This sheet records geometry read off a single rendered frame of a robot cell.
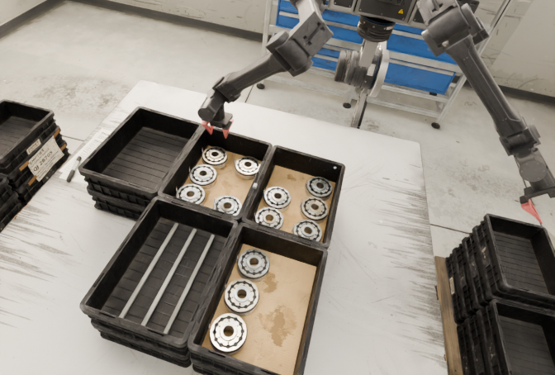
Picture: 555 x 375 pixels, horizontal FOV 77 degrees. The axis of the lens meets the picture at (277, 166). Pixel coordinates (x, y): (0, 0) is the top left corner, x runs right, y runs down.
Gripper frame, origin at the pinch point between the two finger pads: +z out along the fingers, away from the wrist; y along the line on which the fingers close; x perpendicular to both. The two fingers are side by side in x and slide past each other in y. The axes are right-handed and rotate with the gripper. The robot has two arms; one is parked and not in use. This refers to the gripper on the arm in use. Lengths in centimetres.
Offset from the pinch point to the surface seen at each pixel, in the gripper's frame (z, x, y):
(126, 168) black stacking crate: 10.8, -20.7, -30.2
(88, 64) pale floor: 91, 132, -193
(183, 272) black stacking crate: 12, -51, 10
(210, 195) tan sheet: 12.4, -20.3, 4.7
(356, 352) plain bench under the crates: 28, -52, 69
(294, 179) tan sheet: 14.7, 0.3, 32.3
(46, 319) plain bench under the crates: 22, -75, -26
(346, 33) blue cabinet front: 38, 182, 27
